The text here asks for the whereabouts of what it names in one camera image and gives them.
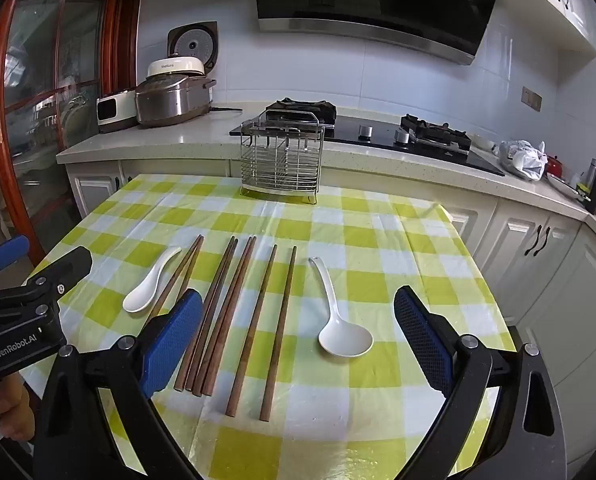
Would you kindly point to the black glass gas hob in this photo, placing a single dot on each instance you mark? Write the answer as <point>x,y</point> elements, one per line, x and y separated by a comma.
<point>348,132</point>

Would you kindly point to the person's left hand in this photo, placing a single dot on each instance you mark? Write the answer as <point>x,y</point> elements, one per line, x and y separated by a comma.
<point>10,405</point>

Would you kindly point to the bronze wall socket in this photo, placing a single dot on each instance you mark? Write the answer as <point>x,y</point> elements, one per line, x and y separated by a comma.
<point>531,98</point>

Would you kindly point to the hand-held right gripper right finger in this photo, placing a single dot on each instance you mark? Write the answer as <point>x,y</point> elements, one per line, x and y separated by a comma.
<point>423,345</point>

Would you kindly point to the silver brown rice cooker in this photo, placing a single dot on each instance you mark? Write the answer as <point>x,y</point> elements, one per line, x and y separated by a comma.
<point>163,102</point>

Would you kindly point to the black burner grate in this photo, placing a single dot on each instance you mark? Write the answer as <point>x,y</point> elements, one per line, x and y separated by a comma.
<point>323,110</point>
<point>438,132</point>

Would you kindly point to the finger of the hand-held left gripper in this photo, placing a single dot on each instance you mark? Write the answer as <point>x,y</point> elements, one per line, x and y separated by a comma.
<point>8,252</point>
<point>70,265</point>

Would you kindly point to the white domed appliance lid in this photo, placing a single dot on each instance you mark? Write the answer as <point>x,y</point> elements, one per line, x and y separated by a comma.
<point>170,66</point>

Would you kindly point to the large white ladle spoon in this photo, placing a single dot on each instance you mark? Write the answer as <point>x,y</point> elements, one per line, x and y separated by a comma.
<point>345,340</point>

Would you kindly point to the white kitchen base cabinets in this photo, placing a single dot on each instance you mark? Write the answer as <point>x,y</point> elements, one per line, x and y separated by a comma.
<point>523,240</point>

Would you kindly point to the silver hob knob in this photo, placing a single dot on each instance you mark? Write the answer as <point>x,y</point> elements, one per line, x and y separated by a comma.
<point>366,132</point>
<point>403,136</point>

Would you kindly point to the set of wooden chopsticks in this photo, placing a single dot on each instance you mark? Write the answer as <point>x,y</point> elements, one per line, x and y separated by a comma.
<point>253,330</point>

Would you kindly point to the white plastic bag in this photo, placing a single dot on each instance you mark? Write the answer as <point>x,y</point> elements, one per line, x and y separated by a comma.
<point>523,160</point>

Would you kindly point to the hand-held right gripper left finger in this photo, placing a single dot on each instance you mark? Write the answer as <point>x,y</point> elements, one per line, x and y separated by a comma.
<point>173,340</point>

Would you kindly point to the small white ceramic spoon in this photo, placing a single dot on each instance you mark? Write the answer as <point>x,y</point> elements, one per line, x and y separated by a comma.
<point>140,300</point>

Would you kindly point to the small white brown appliance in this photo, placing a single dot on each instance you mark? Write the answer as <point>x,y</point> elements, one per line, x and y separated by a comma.
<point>123,107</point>

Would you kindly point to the white speckled stone countertop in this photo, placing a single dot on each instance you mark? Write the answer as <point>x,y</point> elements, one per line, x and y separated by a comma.
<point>178,137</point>

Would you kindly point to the red pot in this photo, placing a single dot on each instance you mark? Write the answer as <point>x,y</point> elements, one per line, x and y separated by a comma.
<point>558,166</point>

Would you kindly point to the red framed glass door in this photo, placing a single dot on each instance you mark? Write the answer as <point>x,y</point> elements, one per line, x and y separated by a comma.
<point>123,35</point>

